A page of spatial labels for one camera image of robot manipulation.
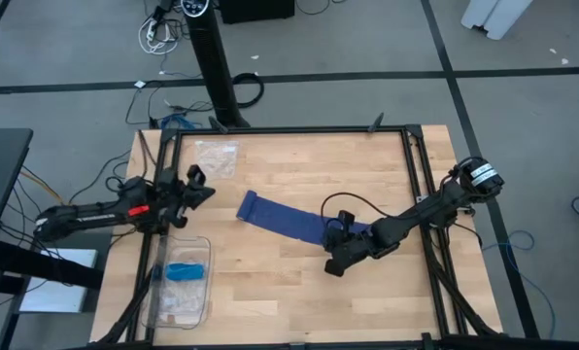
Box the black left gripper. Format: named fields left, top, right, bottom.
left=153, top=167, right=217, bottom=229

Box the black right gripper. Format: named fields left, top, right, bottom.
left=322, top=227, right=384, bottom=278

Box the clear plastic zip bag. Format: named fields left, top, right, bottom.
left=155, top=252, right=208, bottom=325
left=194, top=139, right=241, bottom=180

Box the dark blue elastic bandage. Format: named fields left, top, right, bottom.
left=235, top=190, right=371, bottom=247

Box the light blue bandage roll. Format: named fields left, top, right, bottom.
left=165, top=262, right=207, bottom=282

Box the clear plastic bin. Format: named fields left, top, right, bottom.
left=141, top=234, right=213, bottom=331

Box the black box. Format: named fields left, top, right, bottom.
left=220, top=0, right=295, bottom=24

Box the white plastic object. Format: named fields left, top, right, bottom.
left=460, top=0, right=534, bottom=41

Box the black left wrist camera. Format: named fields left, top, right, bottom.
left=187, top=164, right=207, bottom=187

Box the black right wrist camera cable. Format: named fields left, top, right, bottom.
left=320, top=192, right=392, bottom=229

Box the blue cable bundle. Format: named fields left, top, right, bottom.
left=160, top=112, right=203, bottom=131

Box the thin black floor cable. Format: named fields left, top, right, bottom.
left=124, top=80, right=213, bottom=130

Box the black aluminium table frame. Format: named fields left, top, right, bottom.
left=92, top=112, right=509, bottom=350

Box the black coiled cable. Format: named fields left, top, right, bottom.
left=231, top=72, right=265, bottom=109

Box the yellow cable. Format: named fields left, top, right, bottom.
left=19, top=167, right=66, bottom=205

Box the white power strip with cables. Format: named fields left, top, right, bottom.
left=137, top=17, right=180, bottom=55

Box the thin blue floor cable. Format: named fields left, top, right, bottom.
left=481, top=229, right=557, bottom=339

